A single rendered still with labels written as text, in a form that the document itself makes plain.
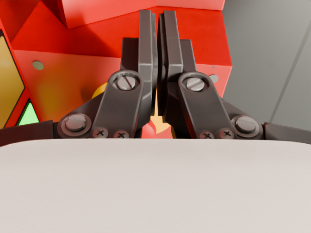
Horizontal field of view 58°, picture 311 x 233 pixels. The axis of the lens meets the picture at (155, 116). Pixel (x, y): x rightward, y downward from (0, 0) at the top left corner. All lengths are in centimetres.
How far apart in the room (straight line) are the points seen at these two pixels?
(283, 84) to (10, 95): 123
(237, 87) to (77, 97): 112
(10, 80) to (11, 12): 24
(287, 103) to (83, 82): 128
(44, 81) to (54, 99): 2
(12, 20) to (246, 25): 86
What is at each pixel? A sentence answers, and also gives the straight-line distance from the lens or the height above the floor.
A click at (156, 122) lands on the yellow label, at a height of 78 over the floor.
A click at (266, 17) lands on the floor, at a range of 113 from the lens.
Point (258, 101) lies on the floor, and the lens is 140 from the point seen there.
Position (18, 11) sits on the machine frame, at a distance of 46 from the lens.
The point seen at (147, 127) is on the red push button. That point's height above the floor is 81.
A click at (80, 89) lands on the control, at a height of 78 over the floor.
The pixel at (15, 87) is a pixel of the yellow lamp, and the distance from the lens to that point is 22.
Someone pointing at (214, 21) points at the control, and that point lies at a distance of 25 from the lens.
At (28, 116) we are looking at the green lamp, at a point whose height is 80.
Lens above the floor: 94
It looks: 41 degrees down
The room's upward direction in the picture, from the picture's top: 176 degrees counter-clockwise
